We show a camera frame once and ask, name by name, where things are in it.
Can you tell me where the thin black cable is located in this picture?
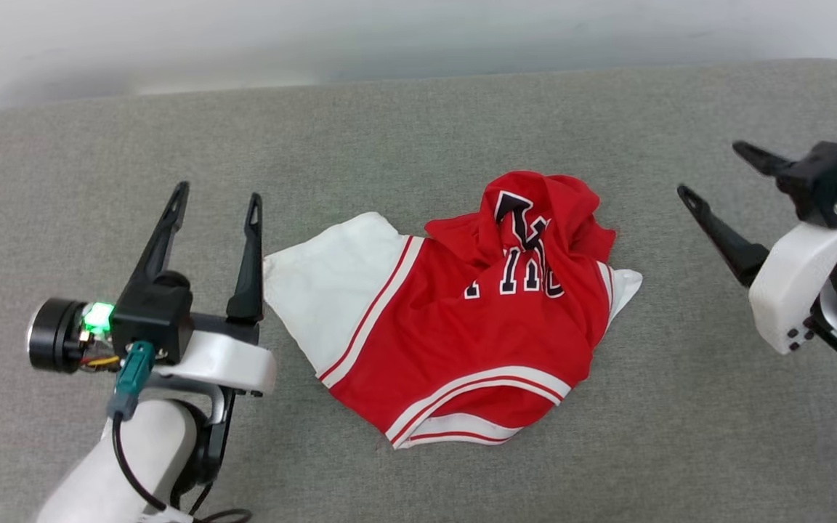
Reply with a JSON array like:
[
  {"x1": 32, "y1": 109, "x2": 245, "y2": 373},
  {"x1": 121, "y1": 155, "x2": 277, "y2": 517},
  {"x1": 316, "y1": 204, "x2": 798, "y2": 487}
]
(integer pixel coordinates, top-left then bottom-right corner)
[{"x1": 187, "y1": 481, "x2": 253, "y2": 523}]

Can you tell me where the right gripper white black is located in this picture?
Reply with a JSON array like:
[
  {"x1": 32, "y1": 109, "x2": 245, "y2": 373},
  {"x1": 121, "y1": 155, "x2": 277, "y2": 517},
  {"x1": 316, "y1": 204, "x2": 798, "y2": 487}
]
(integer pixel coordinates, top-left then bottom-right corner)
[{"x1": 677, "y1": 141, "x2": 837, "y2": 356}]

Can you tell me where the red and white jersey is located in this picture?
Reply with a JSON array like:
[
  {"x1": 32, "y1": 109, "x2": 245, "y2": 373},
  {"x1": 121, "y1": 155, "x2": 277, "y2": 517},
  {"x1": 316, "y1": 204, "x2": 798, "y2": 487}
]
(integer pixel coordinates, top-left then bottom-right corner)
[{"x1": 262, "y1": 171, "x2": 643, "y2": 450}]

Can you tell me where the grey fabric sofa cushion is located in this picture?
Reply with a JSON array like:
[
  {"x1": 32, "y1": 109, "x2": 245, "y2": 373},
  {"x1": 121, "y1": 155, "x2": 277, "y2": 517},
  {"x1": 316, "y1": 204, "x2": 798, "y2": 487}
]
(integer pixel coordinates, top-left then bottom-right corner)
[{"x1": 0, "y1": 58, "x2": 837, "y2": 523}]

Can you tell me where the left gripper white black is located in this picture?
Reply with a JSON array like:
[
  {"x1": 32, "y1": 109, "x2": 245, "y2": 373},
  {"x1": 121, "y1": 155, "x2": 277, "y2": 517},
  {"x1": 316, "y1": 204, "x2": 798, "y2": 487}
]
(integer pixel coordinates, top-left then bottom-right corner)
[{"x1": 26, "y1": 182, "x2": 278, "y2": 398}]

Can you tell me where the black cable with teal connector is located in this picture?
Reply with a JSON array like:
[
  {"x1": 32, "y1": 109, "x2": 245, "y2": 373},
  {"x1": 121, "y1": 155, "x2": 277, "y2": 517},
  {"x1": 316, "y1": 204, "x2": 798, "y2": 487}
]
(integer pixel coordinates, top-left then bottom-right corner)
[{"x1": 106, "y1": 340, "x2": 176, "y2": 515}]

